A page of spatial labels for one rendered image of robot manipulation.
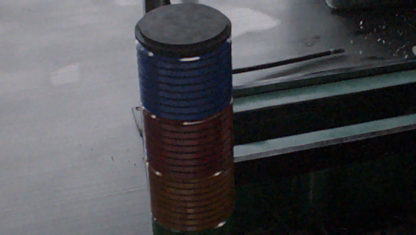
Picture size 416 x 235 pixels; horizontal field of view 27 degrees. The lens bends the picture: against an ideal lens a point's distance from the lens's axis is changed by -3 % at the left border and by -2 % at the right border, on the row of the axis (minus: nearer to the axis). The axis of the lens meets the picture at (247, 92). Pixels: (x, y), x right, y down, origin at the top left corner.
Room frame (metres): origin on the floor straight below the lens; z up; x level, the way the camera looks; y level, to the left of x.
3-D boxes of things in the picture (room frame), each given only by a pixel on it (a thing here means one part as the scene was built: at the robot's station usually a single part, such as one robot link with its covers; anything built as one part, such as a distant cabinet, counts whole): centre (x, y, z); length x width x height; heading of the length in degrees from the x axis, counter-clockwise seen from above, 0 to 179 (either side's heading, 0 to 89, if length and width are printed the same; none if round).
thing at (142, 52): (0.48, 0.04, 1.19); 0.06 x 0.06 x 0.04
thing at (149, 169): (0.48, 0.04, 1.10); 0.06 x 0.06 x 0.04
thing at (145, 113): (0.48, 0.04, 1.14); 0.06 x 0.06 x 0.04
